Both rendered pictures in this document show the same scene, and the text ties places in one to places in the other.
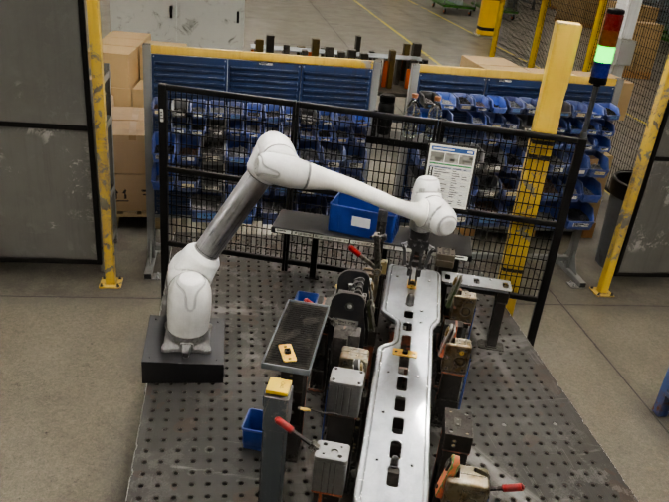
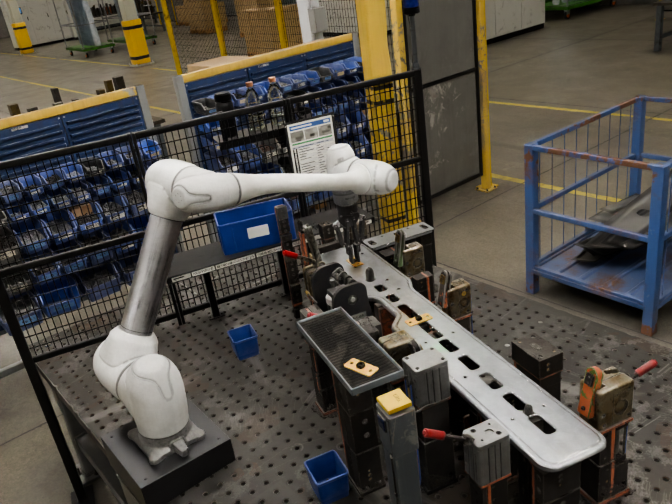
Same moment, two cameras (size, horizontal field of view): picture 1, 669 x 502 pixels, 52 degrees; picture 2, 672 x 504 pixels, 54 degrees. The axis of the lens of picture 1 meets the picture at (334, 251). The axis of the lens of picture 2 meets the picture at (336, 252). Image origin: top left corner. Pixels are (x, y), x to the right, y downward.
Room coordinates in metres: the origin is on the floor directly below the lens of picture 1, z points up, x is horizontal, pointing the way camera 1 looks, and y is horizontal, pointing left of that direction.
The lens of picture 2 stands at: (0.44, 0.70, 2.09)
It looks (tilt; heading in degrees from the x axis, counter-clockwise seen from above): 25 degrees down; 334
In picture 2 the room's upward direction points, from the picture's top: 8 degrees counter-clockwise
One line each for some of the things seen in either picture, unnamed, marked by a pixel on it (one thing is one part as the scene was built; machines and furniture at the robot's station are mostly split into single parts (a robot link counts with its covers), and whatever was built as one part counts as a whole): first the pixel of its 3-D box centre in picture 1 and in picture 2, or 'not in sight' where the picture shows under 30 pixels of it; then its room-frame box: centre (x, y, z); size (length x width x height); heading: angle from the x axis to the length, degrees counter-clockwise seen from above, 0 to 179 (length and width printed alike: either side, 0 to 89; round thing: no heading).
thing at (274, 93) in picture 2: (434, 118); (275, 101); (3.04, -0.38, 1.53); 0.06 x 0.06 x 0.20
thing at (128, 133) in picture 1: (111, 138); not in sight; (5.29, 1.90, 0.52); 1.21 x 0.81 x 1.05; 14
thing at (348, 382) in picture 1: (339, 430); (430, 422); (1.62, -0.07, 0.90); 0.13 x 0.10 x 0.41; 84
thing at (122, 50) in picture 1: (143, 97); not in sight; (6.68, 2.05, 0.52); 1.20 x 0.80 x 1.05; 7
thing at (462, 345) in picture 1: (450, 381); (457, 328); (1.98, -0.45, 0.87); 0.12 x 0.09 x 0.35; 84
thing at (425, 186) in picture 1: (426, 197); (344, 166); (2.38, -0.32, 1.40); 0.13 x 0.11 x 0.16; 15
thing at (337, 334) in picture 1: (334, 383); (374, 385); (1.86, -0.05, 0.90); 0.05 x 0.05 x 0.40; 84
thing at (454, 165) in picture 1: (448, 176); (313, 152); (2.94, -0.47, 1.30); 0.23 x 0.02 x 0.31; 84
